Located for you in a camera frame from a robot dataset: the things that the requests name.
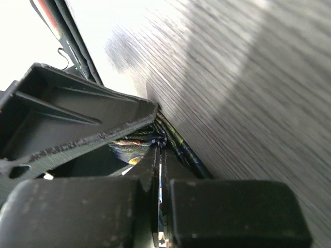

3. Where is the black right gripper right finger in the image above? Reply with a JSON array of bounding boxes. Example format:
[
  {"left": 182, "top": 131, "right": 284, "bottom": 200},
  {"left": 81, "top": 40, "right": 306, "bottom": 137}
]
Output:
[{"left": 161, "top": 150, "right": 312, "bottom": 247}]

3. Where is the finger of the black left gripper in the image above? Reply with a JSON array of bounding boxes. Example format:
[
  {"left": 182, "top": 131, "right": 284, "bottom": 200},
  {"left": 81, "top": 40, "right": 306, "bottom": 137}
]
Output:
[{"left": 1, "top": 63, "right": 158, "bottom": 181}]

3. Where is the dark patterned necktie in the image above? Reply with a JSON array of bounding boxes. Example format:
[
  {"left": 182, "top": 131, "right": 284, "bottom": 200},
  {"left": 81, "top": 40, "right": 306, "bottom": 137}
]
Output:
[{"left": 108, "top": 113, "right": 212, "bottom": 247}]

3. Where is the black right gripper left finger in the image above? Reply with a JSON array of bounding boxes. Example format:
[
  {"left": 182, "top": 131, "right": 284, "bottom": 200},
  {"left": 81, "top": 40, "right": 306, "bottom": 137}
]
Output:
[{"left": 1, "top": 147, "right": 158, "bottom": 247}]

